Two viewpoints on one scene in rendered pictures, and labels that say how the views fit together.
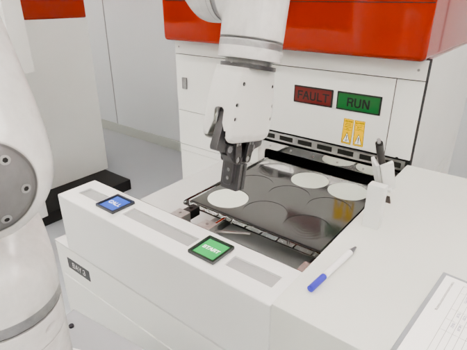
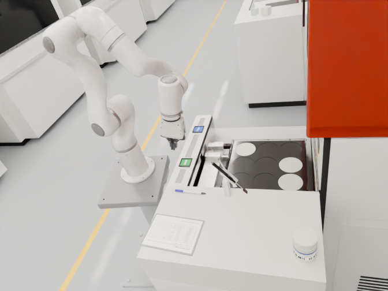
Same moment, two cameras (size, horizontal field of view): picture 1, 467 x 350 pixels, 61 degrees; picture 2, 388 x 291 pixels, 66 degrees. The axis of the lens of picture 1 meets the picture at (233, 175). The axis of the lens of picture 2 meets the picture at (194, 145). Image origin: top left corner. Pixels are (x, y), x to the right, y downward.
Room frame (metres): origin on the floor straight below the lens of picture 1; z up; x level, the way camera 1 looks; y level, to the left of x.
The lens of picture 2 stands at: (0.35, -1.03, 1.88)
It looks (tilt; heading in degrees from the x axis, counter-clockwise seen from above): 37 degrees down; 76
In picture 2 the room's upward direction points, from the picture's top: 16 degrees counter-clockwise
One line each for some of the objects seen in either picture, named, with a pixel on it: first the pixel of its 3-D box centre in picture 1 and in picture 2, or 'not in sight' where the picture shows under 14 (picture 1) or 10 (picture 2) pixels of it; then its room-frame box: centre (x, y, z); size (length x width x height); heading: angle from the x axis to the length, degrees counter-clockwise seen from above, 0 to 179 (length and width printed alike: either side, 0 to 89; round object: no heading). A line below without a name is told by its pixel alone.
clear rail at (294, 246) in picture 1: (246, 226); (227, 164); (0.73, -0.03, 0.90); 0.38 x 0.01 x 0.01; 52
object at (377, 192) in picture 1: (379, 189); (230, 183); (0.63, -0.26, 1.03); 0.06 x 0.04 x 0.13; 142
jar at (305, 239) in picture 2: not in sight; (305, 245); (0.71, -0.61, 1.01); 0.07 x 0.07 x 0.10
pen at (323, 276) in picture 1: (334, 266); (190, 191); (0.49, -0.16, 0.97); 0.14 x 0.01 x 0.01; 138
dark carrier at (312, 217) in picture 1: (288, 195); (265, 164); (0.88, -0.14, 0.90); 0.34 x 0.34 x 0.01; 52
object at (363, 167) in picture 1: (322, 169); (314, 163); (1.05, -0.26, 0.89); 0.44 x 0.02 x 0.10; 52
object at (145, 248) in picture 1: (162, 257); (194, 156); (0.63, 0.14, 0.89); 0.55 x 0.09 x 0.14; 52
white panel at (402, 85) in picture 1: (274, 115); (316, 117); (1.17, -0.13, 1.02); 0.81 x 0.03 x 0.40; 52
